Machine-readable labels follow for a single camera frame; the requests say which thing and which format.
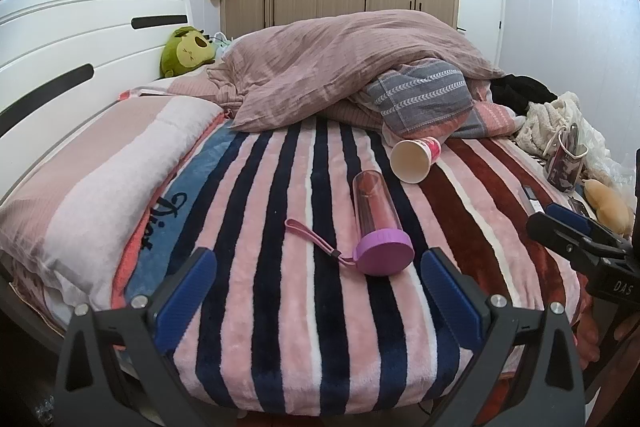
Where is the striped fleece blanket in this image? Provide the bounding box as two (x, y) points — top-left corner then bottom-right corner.
(112, 114), (586, 419)

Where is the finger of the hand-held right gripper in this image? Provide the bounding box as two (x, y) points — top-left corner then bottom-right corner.
(525, 212), (608, 269)
(546, 202), (632, 254)

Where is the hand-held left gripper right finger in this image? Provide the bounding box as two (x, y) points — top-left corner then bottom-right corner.
(420, 247), (586, 427)

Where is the tan plush toy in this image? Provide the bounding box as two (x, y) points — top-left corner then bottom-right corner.
(584, 179), (635, 237)

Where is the cream fluffy garment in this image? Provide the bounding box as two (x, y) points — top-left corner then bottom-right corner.
(515, 92), (581, 158)

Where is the white headboard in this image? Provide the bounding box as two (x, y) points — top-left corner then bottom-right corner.
(0, 0), (196, 202)

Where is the pink and white pillow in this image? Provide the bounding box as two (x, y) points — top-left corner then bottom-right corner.
(0, 96), (224, 308)

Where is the dark remote control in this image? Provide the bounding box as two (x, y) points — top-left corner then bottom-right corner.
(520, 184), (546, 219)

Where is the pink striped pillow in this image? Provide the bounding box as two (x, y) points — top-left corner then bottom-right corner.
(450, 101), (526, 140)

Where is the green plush toy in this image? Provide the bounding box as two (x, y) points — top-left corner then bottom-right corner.
(160, 27), (217, 78)

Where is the clear bag with dark print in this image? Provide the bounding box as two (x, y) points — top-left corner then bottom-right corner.
(544, 123), (591, 194)

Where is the blue and coral towel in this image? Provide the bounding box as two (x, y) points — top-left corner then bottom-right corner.
(111, 117), (241, 310)

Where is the black garment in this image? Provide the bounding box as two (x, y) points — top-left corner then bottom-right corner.
(489, 74), (560, 115)

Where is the grey patterned blanket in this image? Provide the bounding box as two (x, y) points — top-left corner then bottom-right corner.
(366, 60), (475, 144)

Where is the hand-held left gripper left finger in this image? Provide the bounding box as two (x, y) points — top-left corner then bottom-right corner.
(52, 247), (218, 427)

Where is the white paper cup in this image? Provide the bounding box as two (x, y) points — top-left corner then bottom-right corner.
(390, 136), (442, 184)

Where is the pink ribbed duvet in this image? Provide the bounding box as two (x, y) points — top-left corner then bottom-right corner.
(206, 11), (506, 134)

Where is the pink bottle with purple lid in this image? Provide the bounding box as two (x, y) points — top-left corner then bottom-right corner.
(285, 171), (416, 277)

